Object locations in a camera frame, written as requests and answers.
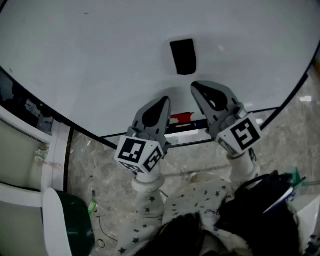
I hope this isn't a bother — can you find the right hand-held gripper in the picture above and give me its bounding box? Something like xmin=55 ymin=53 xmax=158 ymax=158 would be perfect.
xmin=191 ymin=80 xmax=263 ymax=159

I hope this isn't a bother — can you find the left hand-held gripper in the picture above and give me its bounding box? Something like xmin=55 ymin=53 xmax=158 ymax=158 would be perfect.
xmin=114 ymin=96 xmax=173 ymax=175

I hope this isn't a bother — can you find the black rectangular eraser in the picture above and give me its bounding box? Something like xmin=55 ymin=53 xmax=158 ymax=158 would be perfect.
xmin=169 ymin=38 xmax=199 ymax=76

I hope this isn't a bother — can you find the person's right forearm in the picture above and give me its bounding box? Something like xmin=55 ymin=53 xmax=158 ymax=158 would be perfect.
xmin=226 ymin=148 xmax=262 ymax=193

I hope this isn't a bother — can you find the black shoulder bag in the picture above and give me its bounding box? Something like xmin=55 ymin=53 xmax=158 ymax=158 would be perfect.
xmin=217 ymin=171 xmax=301 ymax=256

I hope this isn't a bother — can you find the person's left forearm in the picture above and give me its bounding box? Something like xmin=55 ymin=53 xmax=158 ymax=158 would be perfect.
xmin=116 ymin=162 xmax=167 ymax=256

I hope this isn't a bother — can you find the person's star-patterned white top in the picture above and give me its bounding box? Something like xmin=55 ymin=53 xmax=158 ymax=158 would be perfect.
xmin=159 ymin=172 xmax=251 ymax=256

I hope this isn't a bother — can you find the clear plastic container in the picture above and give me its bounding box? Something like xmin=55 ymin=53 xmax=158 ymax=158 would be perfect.
xmin=37 ymin=117 xmax=55 ymax=136

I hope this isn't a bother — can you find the green plastic dustpan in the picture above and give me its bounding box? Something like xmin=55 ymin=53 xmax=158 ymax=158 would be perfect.
xmin=287 ymin=167 xmax=308 ymax=188

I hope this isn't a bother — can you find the green bottle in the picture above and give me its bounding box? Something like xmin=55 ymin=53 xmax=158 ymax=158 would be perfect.
xmin=87 ymin=190 xmax=98 ymax=215

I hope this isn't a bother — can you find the black electronic device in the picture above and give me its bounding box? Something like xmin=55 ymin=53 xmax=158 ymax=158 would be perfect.
xmin=0 ymin=68 xmax=55 ymax=126

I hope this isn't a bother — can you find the white shelf cabinet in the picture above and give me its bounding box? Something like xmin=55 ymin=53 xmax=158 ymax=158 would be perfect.
xmin=0 ymin=104 xmax=72 ymax=256

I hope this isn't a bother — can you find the white stained table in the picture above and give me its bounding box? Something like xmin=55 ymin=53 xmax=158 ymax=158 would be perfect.
xmin=287 ymin=193 xmax=320 ymax=256

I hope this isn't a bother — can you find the white board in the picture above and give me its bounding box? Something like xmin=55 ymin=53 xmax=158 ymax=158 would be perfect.
xmin=0 ymin=0 xmax=320 ymax=151

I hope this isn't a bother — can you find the thin black floor cable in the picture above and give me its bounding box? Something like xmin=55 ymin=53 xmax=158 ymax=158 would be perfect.
xmin=94 ymin=214 xmax=119 ymax=249

